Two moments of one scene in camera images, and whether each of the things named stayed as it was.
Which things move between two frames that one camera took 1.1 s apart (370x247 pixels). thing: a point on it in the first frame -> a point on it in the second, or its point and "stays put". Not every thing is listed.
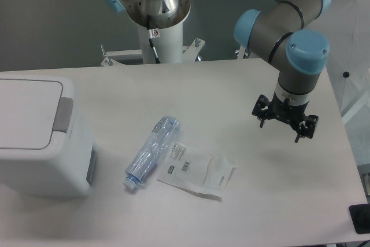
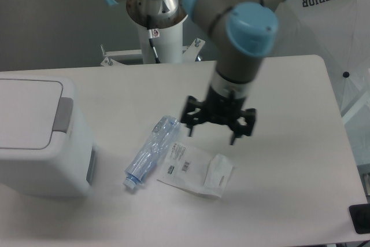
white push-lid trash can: x=45 y=147 stays put
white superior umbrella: x=346 y=19 stays put
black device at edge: x=360 y=214 stays put
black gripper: x=293 y=114 -> x=221 y=106
